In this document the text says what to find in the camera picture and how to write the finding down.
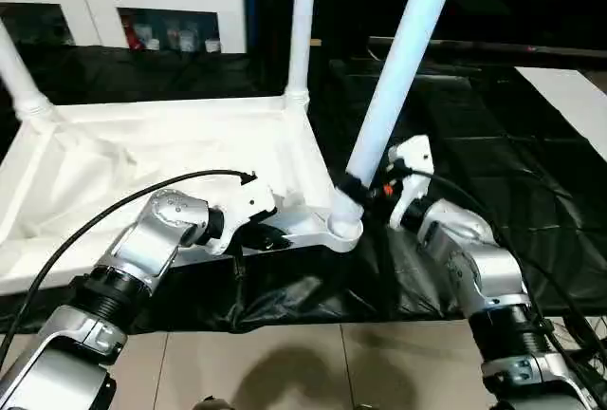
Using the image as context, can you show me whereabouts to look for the white plastic table top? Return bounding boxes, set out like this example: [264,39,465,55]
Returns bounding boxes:
[0,92,364,297]

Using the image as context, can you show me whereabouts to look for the white plastic table leg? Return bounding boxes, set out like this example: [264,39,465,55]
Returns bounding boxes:
[285,0,320,113]
[0,21,54,121]
[329,0,466,227]

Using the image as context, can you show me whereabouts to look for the black plastic mat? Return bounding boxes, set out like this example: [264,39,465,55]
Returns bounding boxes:
[0,40,607,335]

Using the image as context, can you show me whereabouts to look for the small bottles behind glass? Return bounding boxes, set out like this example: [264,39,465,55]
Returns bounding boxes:
[119,9,225,53]

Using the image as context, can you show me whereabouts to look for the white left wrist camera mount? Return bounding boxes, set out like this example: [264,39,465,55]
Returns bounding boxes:
[211,178,282,255]

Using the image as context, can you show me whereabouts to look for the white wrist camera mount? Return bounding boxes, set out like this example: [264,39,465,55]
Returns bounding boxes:
[383,135,435,233]
[211,178,282,255]

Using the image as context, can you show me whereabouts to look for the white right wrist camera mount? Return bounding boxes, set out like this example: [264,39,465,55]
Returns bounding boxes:
[383,135,435,233]

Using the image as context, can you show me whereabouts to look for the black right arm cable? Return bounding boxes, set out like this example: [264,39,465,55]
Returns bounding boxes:
[396,169,607,368]

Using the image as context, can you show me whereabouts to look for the dark metal rail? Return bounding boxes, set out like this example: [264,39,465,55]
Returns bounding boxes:
[368,37,607,65]

